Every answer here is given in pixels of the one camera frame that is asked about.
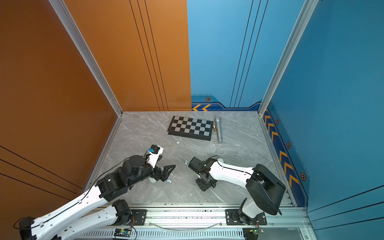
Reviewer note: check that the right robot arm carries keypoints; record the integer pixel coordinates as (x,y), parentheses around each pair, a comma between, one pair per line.
(265,189)

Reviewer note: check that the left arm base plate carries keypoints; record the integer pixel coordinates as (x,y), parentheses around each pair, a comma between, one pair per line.
(137,217)

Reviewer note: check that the left green circuit board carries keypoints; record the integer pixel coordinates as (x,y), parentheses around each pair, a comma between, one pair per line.
(122,233)

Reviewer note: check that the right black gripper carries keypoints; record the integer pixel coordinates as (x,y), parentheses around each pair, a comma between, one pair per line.
(203,187)

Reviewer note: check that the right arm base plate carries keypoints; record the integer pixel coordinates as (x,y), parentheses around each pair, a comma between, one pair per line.
(234,217)

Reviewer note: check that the right green circuit board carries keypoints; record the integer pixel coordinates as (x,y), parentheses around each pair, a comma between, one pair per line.
(257,231)

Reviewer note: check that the green circuit board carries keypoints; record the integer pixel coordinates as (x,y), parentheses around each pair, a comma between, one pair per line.
(122,233)
(257,231)

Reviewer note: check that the black and silver chessboard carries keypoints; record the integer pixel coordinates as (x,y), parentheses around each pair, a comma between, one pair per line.
(191,128)

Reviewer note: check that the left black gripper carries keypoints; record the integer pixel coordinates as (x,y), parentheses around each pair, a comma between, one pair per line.
(159,176)

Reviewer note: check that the silver microphone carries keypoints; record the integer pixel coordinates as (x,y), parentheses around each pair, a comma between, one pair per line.
(218,129)

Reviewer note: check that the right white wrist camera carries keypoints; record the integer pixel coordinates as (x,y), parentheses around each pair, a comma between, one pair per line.
(196,165)

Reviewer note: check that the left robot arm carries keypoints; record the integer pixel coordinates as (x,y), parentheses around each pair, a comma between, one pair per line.
(99,206)

